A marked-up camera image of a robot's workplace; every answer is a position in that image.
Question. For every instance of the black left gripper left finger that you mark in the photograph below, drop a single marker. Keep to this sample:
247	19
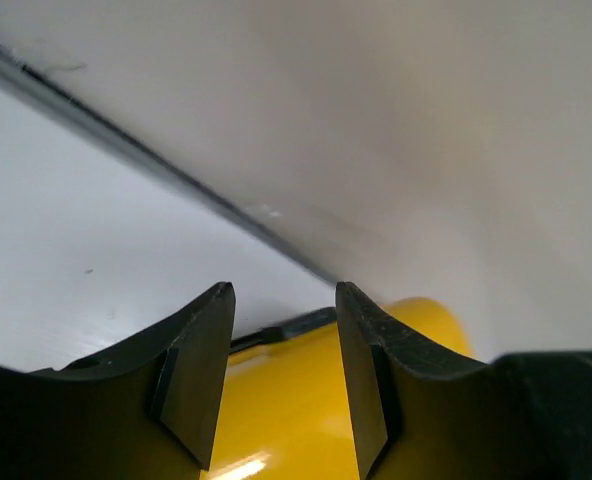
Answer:
171	372

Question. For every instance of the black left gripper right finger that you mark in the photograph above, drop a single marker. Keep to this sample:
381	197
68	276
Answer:
415	406

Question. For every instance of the yellow hard-shell suitcase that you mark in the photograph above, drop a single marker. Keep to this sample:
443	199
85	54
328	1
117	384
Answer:
284	412

